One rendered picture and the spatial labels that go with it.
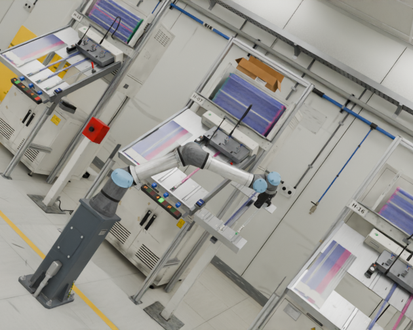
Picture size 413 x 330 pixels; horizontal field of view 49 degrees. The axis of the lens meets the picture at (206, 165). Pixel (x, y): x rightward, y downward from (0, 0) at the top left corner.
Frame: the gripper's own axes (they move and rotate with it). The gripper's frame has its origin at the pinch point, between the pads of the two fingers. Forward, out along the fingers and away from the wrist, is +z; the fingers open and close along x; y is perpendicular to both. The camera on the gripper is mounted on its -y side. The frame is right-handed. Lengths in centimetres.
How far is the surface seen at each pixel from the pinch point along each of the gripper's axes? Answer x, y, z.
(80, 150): 139, -31, 44
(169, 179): 62, -17, 18
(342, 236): -51, 28, 22
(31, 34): 366, 77, 151
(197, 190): 42.4, -10.3, 17.6
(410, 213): -75, 60, 3
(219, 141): 56, 32, 20
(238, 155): 39, 31, 19
